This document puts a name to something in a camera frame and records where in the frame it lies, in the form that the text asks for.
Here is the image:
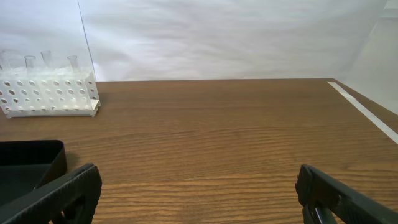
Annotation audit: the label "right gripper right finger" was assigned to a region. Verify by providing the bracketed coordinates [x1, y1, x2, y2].
[294, 164, 398, 224]

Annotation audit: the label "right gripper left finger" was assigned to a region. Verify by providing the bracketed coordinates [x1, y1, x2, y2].
[0, 163, 103, 224]

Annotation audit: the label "black tray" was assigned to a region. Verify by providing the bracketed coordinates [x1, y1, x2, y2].
[0, 139, 68, 208]

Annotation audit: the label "white test tube rack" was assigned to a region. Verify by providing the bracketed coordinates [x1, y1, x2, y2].
[0, 67, 101, 119]

